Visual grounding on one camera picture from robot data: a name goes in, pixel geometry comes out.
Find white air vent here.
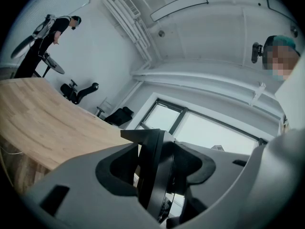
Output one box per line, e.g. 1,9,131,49
113,0,142,18

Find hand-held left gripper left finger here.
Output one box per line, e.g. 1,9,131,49
20,142,167,229

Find round black table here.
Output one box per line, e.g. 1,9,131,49
41,52,65,78

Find person's head with teal cap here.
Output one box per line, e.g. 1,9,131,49
262,34,301,82

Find long ceiling light panel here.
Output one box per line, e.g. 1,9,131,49
150,0,209,22
266,0,298,25

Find person's white shirt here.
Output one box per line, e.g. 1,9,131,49
274,53,305,138

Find white oval board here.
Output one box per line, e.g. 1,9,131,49
10,34,40,59

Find black framed window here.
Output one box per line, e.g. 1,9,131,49
139,98,267,152

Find black office chair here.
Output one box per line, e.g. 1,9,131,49
96,106,134,126
60,79,100,105

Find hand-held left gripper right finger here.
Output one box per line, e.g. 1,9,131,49
166,127,305,229

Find white window blind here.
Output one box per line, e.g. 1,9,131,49
2,0,94,64

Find white ceiling pipes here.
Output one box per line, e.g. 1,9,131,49
101,0,153,69

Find black head-mounted camera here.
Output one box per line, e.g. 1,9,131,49
251,42,264,64

